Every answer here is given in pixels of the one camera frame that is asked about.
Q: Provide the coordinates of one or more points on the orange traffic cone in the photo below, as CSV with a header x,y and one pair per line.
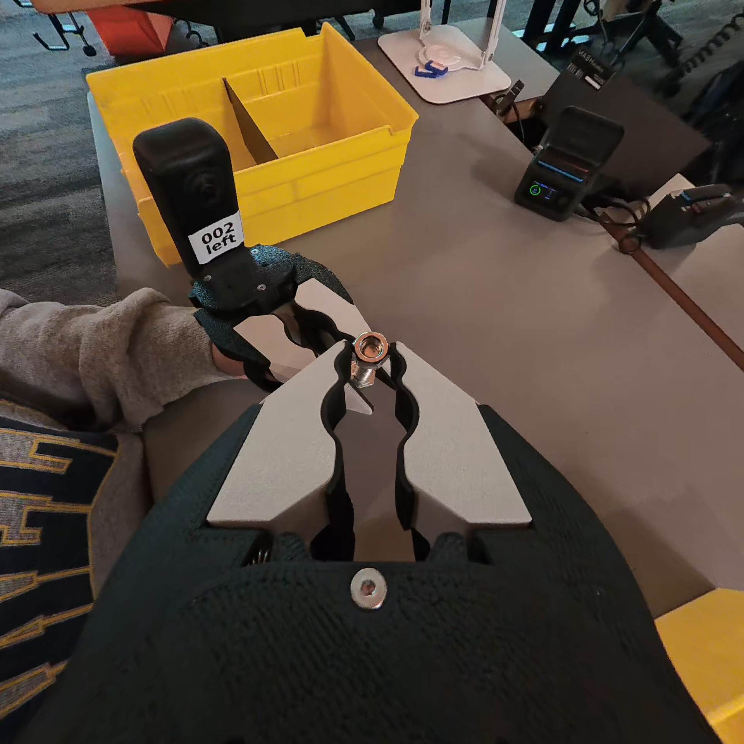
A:
x,y
131,32

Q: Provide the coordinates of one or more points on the silver hex nut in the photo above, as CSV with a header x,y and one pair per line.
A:
x,y
361,340

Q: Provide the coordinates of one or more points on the small black clamp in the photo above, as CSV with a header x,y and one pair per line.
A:
x,y
514,92

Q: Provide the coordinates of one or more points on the yellow divided plastic bin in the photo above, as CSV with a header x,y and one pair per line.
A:
x,y
325,186

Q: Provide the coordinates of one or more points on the person's left hand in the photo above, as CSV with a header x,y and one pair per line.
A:
x,y
226,363

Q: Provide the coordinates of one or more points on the white and wooden document stand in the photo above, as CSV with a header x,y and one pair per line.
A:
x,y
459,87

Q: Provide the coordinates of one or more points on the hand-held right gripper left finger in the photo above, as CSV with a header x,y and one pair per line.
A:
x,y
279,453

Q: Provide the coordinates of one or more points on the person's grey sweatshirt torso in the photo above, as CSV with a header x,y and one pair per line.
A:
x,y
46,523

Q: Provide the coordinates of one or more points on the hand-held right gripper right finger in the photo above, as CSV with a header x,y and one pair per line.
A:
x,y
459,459

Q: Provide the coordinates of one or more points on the black label printer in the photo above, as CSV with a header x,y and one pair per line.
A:
x,y
581,139

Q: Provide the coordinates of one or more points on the person's left forearm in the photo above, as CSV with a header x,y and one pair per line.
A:
x,y
104,349

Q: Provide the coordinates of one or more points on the black flat case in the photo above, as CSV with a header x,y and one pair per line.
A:
x,y
651,133

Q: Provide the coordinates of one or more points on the blue plastic clip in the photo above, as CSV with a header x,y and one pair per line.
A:
x,y
433,68

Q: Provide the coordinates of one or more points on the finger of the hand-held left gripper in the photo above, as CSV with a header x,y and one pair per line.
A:
x,y
328,305
273,349

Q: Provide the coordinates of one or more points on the silver hex bolt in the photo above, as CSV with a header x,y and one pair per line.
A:
x,y
365,375

